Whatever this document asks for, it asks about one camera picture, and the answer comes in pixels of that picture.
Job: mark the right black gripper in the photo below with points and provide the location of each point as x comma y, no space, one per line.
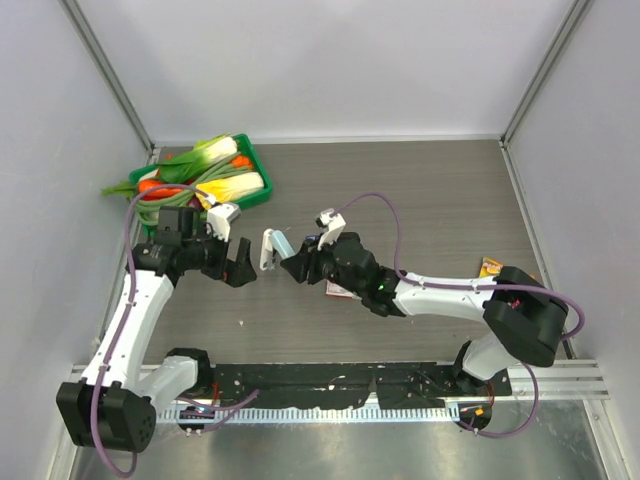
306,262

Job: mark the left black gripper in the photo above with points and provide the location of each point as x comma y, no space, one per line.
240,271

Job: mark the dark blue stapler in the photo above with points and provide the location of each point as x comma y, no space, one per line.
312,238

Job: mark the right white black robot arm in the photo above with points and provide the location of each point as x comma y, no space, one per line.
526,323

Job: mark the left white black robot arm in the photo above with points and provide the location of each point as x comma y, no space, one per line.
113,406

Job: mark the purple red onion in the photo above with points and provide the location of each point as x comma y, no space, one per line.
195,203

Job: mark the yellow white napa cabbage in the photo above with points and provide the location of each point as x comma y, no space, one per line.
228,189

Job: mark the small orange carrot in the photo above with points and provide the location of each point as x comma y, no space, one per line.
242,161

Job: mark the green long beans bundle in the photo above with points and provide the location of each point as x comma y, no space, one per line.
147,210

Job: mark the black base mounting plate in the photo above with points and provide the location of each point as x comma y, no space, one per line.
339,386

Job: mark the large orange carrot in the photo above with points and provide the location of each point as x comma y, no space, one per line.
154,189

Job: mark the upper white bok choy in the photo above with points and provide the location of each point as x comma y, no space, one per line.
188,165

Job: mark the green plastic tray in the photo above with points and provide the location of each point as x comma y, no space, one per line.
245,148

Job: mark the colourful candy bag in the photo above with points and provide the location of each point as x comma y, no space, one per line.
490,267

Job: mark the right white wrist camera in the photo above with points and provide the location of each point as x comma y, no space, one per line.
332,225

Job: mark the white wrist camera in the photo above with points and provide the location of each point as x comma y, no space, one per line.
332,225
220,218

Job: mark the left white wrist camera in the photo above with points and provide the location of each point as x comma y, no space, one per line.
220,218

